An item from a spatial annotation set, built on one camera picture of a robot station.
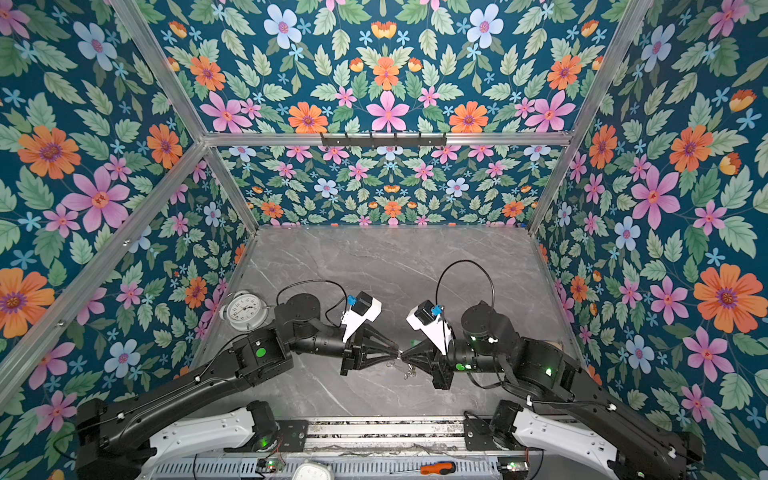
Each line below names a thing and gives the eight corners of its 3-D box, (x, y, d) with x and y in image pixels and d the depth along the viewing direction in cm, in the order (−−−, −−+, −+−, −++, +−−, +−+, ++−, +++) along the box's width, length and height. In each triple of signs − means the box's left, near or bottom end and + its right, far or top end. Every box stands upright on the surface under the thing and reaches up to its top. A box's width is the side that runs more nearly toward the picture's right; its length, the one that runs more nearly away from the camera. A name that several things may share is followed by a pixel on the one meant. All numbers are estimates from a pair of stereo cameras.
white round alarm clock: (222, 322, 96) (214, 315, 92) (244, 297, 103) (237, 288, 99) (253, 335, 94) (246, 328, 89) (274, 308, 100) (268, 300, 96)
